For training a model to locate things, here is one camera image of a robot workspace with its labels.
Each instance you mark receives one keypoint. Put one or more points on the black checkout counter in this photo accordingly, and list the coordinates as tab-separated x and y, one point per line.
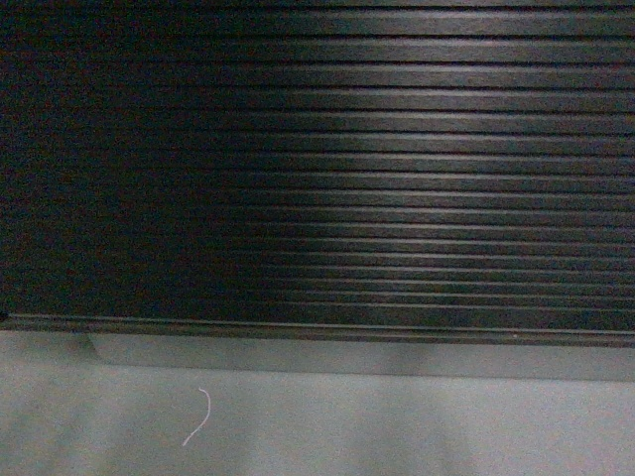
392	187

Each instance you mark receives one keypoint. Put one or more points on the white thread on floor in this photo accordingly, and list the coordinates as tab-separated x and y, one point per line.
203	421

